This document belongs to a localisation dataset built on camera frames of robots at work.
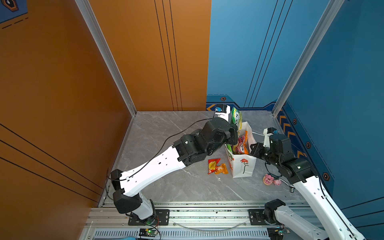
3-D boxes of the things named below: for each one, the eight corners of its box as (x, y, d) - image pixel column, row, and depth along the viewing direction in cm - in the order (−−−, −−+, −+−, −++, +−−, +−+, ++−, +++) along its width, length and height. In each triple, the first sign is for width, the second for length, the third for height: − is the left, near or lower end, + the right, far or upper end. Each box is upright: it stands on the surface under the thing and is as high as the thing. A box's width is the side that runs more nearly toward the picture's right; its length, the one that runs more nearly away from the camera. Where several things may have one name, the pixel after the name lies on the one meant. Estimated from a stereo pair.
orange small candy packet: (214, 174, 90) (215, 172, 88) (214, 164, 94) (214, 163, 92) (227, 174, 90) (228, 172, 88) (226, 164, 93) (226, 163, 92)
